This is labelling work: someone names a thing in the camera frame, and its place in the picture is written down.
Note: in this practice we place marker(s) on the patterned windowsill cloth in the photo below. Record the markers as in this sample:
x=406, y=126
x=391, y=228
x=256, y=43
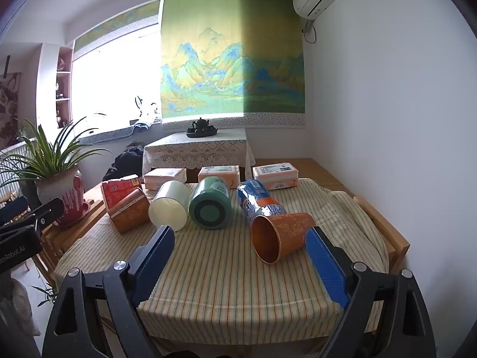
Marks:
x=108, y=135

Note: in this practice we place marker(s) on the wooden table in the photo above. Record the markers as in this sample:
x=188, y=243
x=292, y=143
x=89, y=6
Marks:
x=320, y=171

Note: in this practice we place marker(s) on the striped tablecloth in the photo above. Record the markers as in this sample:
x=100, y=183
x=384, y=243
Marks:
x=223, y=268

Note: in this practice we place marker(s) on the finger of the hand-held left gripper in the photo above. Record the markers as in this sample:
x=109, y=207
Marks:
x=11, y=209
x=48, y=211

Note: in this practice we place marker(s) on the rolled-up landscape blind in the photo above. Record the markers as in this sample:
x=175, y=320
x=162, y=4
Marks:
x=123, y=20

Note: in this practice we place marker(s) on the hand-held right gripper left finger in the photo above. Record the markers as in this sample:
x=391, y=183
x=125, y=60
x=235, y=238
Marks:
x=152, y=264

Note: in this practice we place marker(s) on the blue and orange cup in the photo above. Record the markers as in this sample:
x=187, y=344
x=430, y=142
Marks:
x=255, y=194

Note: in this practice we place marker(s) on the pale green cup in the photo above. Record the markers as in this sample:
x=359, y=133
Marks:
x=167, y=209

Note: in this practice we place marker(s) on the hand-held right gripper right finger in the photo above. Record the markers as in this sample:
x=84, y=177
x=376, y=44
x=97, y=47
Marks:
x=328, y=268

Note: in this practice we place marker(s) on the brown orange patterned cup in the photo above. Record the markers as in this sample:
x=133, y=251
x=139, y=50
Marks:
x=130, y=209

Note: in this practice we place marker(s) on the dark backpack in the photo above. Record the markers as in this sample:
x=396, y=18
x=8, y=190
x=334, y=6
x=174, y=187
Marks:
x=126, y=162

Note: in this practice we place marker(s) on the dark teapot set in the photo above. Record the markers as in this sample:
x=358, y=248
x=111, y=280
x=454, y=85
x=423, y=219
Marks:
x=201, y=126

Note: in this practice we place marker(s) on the potted spider plant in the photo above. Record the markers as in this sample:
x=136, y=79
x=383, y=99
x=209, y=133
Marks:
x=59, y=190

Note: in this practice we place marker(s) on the orange floral cup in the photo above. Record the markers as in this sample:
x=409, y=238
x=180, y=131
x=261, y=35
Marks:
x=289, y=231

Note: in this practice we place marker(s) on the white radiator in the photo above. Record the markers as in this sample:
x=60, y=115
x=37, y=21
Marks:
x=13, y=154

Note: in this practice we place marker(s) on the landscape painting roller blind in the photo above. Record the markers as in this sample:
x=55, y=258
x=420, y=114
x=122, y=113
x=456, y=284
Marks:
x=223, y=63

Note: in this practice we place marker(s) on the dark floral wall hanging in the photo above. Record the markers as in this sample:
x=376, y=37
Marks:
x=7, y=112

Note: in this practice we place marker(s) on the white wall shelf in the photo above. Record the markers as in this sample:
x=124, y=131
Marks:
x=64, y=82

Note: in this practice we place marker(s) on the small table with lace cloth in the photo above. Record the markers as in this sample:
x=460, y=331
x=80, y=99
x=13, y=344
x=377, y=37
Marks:
x=193, y=153

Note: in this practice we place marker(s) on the red snack packet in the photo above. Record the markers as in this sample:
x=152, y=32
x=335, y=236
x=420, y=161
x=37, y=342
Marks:
x=115, y=190

